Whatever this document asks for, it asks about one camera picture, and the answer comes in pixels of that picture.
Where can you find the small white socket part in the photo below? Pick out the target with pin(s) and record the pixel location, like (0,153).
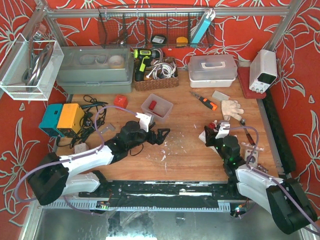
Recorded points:
(252,158)

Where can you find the white cube adapter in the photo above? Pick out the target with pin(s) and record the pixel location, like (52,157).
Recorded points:
(80,148)

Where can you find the white work glove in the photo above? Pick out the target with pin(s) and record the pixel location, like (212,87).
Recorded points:
(231,109)

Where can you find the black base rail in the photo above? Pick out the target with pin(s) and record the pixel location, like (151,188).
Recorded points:
(164,194)

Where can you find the grey plastic storage box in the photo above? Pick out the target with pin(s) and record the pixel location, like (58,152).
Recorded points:
(96,70)

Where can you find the teal box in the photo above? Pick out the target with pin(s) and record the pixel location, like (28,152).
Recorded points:
(50,120)

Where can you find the yellow tape measure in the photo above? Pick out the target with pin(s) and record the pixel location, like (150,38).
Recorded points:
(181,42)

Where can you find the clear acrylic box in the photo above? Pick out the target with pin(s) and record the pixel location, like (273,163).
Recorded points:
(29,70)

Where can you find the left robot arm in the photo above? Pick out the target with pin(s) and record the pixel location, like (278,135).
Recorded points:
(57,176)

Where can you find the orange black screwdriver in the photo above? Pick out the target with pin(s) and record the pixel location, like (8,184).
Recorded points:
(209,104)

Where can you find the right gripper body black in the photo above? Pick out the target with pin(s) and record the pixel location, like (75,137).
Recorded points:
(211,135)

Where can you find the green yellow cordless drill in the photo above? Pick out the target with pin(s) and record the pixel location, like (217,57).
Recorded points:
(144,57)

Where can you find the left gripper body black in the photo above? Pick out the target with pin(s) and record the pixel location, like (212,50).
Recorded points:
(152,136)

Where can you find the white peg base plate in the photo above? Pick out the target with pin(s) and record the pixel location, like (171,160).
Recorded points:
(202,137)

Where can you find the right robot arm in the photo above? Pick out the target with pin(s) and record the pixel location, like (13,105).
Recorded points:
(284,199)

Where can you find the yellow box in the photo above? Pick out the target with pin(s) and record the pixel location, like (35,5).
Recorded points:
(69,123)

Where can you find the metal angle bracket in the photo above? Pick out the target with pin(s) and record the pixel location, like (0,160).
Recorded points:
(109,127)

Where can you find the red tray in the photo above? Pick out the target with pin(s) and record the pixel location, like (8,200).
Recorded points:
(243,74)

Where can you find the brown handle tool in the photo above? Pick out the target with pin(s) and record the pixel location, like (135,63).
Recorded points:
(248,135)

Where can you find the black wire basket shelf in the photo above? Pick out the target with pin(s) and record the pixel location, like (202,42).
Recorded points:
(136,29)

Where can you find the white plastic toolbox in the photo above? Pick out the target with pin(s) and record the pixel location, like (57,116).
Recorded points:
(212,71)

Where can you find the woven wicker basket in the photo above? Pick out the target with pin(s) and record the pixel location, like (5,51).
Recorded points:
(155,84)

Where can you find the black foam strip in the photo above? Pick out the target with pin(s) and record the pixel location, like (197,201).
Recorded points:
(285,154)

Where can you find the blue book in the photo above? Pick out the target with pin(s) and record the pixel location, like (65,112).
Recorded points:
(199,30)

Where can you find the white power supply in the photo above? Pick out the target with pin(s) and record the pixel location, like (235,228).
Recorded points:
(262,71)

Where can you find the aluminium frame bar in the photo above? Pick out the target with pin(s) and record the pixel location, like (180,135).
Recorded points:
(220,11)

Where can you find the red cube block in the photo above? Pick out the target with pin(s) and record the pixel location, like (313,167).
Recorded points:
(120,101)

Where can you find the translucent plastic spring bin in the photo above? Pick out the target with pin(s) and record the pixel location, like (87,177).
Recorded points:
(163,107)

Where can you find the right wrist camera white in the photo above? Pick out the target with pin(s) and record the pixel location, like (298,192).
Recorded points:
(223,129)

